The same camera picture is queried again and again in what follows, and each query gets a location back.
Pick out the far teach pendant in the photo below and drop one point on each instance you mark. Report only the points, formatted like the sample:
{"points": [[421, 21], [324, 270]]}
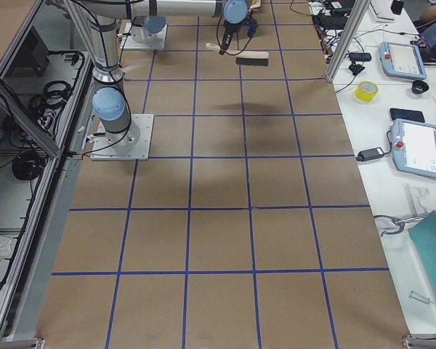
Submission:
{"points": [[401, 61]]}

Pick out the black smartphone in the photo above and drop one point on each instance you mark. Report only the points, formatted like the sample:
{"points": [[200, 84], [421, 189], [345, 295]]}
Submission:
{"points": [[406, 114]]}

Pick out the black power adapter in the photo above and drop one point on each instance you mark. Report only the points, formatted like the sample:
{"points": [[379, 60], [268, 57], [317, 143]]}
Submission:
{"points": [[370, 154]]}

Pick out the metal side rack frame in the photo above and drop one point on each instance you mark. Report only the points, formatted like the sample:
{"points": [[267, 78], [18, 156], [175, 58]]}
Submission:
{"points": [[37, 118]]}

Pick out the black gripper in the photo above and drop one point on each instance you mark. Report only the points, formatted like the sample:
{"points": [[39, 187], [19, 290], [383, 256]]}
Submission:
{"points": [[228, 30]]}

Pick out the near teach pendant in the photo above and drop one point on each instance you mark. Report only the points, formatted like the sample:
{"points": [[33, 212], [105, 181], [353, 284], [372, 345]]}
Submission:
{"points": [[413, 147]]}

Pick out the yellow tape roll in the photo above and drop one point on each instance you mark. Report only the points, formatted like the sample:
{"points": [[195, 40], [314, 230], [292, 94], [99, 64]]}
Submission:
{"points": [[366, 91]]}

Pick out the aluminium frame post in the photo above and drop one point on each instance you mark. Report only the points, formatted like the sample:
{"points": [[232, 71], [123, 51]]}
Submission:
{"points": [[358, 11]]}

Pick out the black charger on table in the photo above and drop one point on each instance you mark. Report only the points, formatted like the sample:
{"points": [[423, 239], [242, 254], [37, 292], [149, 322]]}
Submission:
{"points": [[359, 57]]}

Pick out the white flat bracket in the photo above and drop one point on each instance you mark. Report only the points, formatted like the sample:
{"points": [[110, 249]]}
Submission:
{"points": [[419, 197]]}

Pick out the teach pendant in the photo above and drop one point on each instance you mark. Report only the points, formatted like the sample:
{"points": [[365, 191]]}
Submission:
{"points": [[401, 61], [413, 147]]}

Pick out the beige hand brush black bristles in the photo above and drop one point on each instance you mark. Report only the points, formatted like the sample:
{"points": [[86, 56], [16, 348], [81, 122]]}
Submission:
{"points": [[244, 57]]}

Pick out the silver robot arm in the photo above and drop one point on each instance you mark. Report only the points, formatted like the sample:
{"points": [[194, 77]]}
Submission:
{"points": [[99, 19], [146, 30]]}

